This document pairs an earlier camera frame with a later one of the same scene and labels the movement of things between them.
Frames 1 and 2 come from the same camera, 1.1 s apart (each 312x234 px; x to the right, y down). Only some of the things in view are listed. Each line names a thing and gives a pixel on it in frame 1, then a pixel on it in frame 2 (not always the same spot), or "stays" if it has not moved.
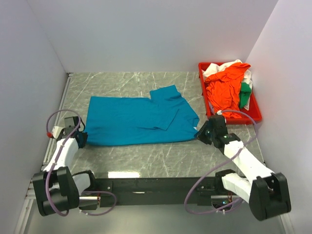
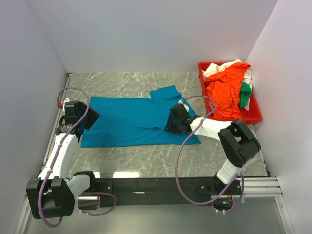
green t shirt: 244,93 stays
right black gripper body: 205,135 → 173,125
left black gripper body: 84,137 → 90,118
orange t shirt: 223,88 stays
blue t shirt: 164,118 stays
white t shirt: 212,68 stays
